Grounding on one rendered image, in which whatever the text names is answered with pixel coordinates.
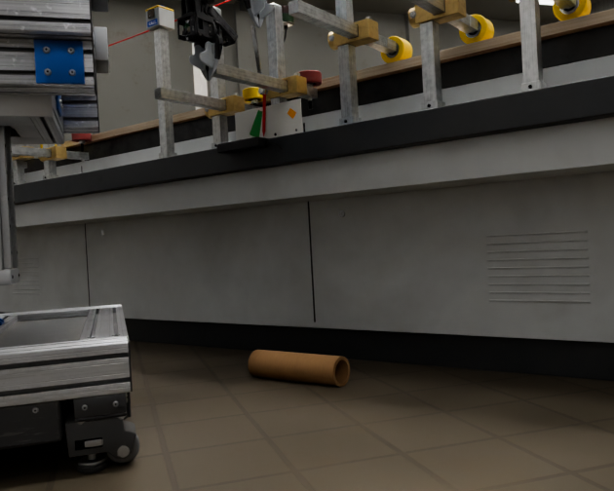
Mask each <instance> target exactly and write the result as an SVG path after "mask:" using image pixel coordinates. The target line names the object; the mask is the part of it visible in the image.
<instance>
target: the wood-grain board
mask: <svg viewBox="0 0 614 491"><path fill-rule="evenodd" d="M610 24H614V9H611V10H607V11H602V12H598V13H594V14H590V15H586V16H582V17H578V18H575V19H567V20H563V21H559V22H555V23H551V24H547V25H542V26H541V41H542V40H547V39H551V38H555V37H559V36H563V35H568V34H572V33H576V32H581V31H585V30H589V29H594V28H598V27H603V26H606V25H610ZM516 46H521V38H520V31H519V32H515V33H510V34H506V35H502V36H498V37H494V38H490V39H486V40H482V41H477V42H474V43H470V44H466V45H462V46H458V47H454V48H450V49H445V50H441V51H440V57H441V63H445V62H449V61H454V60H457V59H461V58H466V57H473V56H478V55H482V54H487V53H491V52H495V51H500V50H504V49H508V48H512V47H516ZM419 68H422V58H421V56H418V57H410V58H406V59H402V60H398V61H394V62H390V63H386V64H381V65H377V66H373V67H370V68H366V69H362V70H358V71H357V83H359V82H363V81H367V80H371V79H376V78H380V77H385V76H389V75H393V74H398V73H402V72H406V71H410V70H414V69H419ZM337 87H340V83H339V75H337V76H333V77H329V78H325V79H322V84H321V85H319V86H318V87H314V88H316V89H318V92H320V91H324V90H329V89H333V88H337ZM206 117H207V116H206V114H205V110H204V108H201V109H197V110H192V111H188V112H184V113H180V114H176V115H173V124H174V125H175V124H180V123H184V122H188V121H193V120H197V119H202V118H206ZM154 129H159V119H156V120H152V121H148V122H144V123H140V124H136V125H132V126H127V127H123V128H120V129H116V130H112V131H108V132H100V133H96V134H92V141H90V142H85V144H84V145H86V144H91V143H95V142H100V141H104V140H107V139H112V138H116V137H120V136H125V135H129V134H134V133H138V132H146V131H150V130H154ZM61 146H64V147H66V149H69V148H73V147H78V146H81V144H79V142H74V141H72V140H67V141H64V144H62V145H61Z"/></svg>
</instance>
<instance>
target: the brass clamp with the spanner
mask: <svg viewBox="0 0 614 491"><path fill-rule="evenodd" d="M282 80H286V81H287V83H288V90H287V91H286V92H282V93H278V92H273V91H269V90H268V94H267V95H266V101H271V99H272V98H276V97H283V98H286V99H289V98H293V97H298V96H302V95H306V94H307V80H306V78H305V77H301V76H298V75H294V76H290V77H286V78H283V79H282Z"/></svg>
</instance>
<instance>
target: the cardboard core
mask: <svg viewBox="0 0 614 491"><path fill-rule="evenodd" d="M249 373H250V374H251V375H252V376H254V377H260V378H269V379H277V380H286V381H293V382H302V383H310V384H319V385H328V386H335V387H342V386H345V385H346V383H347V382H348V380H349V377H350V364H349V361H348V360H347V359H346V358H345V357H341V356H329V355H316V354H304V353H293V352H281V351H268V350H255V351H253V352H252V353H251V355H250V356H249Z"/></svg>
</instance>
